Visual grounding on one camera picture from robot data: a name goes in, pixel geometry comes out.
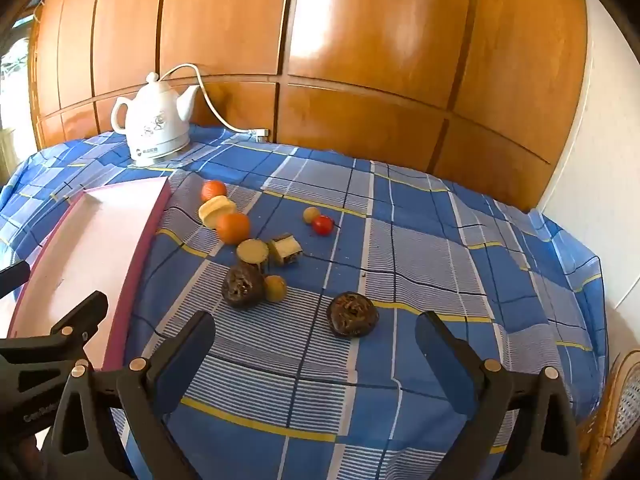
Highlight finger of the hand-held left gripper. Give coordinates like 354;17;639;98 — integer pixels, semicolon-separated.
0;290;109;366
0;260;32;297

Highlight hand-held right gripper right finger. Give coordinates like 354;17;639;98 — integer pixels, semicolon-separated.
414;310;584;480

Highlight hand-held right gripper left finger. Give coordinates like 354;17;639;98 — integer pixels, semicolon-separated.
42;310;217;480

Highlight pink-rimmed white cardboard tray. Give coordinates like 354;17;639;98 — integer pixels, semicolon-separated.
7;177;174;371

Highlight small tan potato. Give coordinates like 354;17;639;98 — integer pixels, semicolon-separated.
263;275;288;304

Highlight dark round cake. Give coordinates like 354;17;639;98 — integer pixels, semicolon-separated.
326;292;378;337

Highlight orange tangerine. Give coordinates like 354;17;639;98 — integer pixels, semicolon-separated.
216;212;251;246
201;180;228;203

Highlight split sugarcane chunk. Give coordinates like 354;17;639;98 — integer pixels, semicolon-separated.
267;233;304;266

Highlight yellow fruit wedge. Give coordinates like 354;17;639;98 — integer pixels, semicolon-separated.
198;196;238;229

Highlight blue plaid tablecloth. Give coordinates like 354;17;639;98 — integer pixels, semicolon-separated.
0;125;608;480

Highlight wicker chair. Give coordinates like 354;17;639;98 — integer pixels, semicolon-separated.
575;350;640;480

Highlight white ceramic electric kettle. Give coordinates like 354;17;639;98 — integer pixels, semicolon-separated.
159;62;272;142
110;72;202;167

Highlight wooden glazed door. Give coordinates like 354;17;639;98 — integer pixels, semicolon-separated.
0;5;38;171

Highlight wooden panelled wardrobe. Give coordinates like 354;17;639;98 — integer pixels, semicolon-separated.
27;0;588;213

